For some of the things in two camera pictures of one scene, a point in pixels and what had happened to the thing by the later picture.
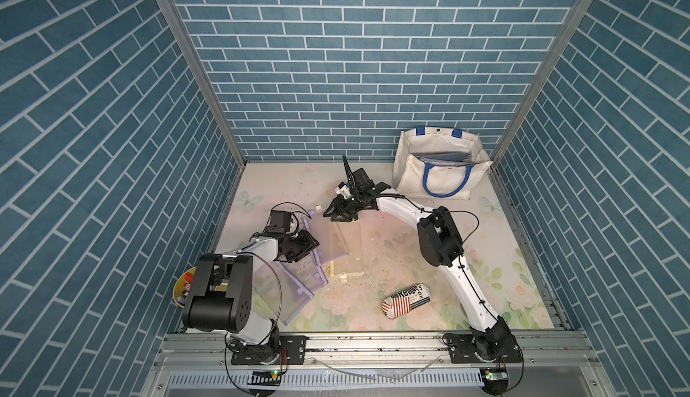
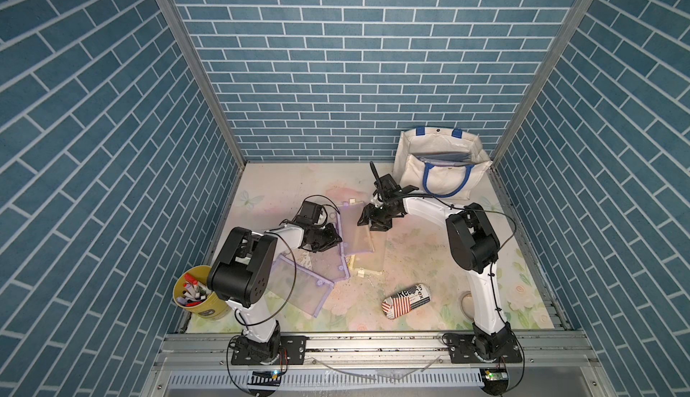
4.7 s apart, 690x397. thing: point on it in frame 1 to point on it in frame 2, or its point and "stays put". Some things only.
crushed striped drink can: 405,301 stays put
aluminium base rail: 377,365 stays put
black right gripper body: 348,210 to 379,218
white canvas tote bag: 437,162 stays put
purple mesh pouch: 284,286 to 330,263
